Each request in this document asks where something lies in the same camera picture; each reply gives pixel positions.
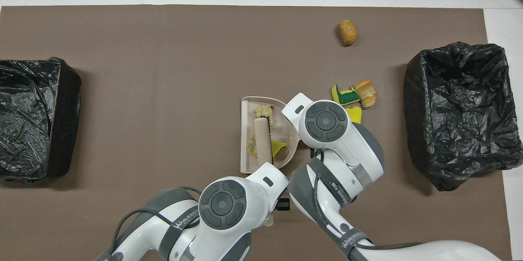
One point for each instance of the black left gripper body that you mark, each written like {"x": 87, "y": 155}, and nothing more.
{"x": 283, "y": 204}

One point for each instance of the small yellow green sponge piece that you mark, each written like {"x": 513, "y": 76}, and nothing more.
{"x": 279, "y": 146}

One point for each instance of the bread piece with pale side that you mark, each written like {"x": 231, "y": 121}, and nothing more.
{"x": 252, "y": 146}

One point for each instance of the beige hand brush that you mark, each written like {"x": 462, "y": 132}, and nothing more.
{"x": 263, "y": 138}

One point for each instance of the beige plastic dustpan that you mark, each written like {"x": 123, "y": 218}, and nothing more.
{"x": 247, "y": 130}

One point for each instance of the brown bread roll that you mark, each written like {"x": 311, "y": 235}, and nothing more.
{"x": 348, "y": 32}

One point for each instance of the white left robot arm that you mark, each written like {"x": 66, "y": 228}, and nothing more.
{"x": 222, "y": 204}

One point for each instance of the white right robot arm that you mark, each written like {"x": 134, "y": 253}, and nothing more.
{"x": 327, "y": 122}

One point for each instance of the bin with black bag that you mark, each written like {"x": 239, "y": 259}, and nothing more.
{"x": 461, "y": 110}
{"x": 28, "y": 118}

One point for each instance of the brown table mat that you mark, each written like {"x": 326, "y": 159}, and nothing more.
{"x": 143, "y": 69}

